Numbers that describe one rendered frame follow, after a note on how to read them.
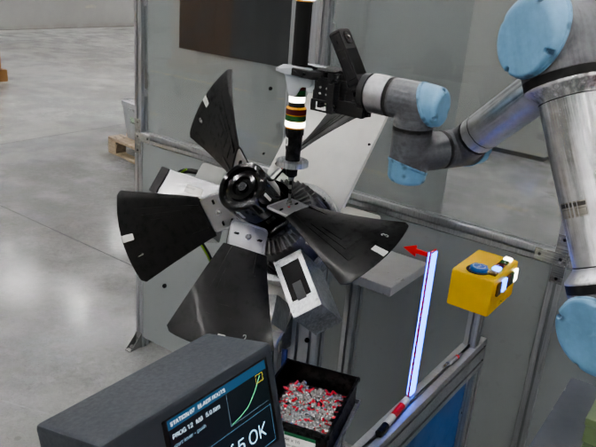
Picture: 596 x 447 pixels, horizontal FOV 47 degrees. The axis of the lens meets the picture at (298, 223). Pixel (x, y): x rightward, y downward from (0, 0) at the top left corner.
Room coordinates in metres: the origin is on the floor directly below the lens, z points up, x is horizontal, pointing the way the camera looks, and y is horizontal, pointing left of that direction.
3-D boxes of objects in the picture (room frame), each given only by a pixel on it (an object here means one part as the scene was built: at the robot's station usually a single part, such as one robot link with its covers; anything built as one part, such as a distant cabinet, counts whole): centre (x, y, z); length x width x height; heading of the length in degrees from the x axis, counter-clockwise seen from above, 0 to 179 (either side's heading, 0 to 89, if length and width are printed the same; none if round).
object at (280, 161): (1.44, 0.02, 1.33); 0.09 x 0.07 x 0.10; 1
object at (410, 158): (1.29, -0.22, 1.37); 0.11 x 0.08 x 0.11; 121
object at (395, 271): (1.95, -0.19, 0.85); 0.36 x 0.24 x 0.03; 56
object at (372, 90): (1.32, -0.14, 1.47); 0.08 x 0.05 x 0.08; 146
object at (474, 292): (1.47, -0.44, 1.02); 0.16 x 0.10 x 0.11; 146
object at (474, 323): (1.47, -0.44, 0.92); 0.03 x 0.03 x 0.12; 56
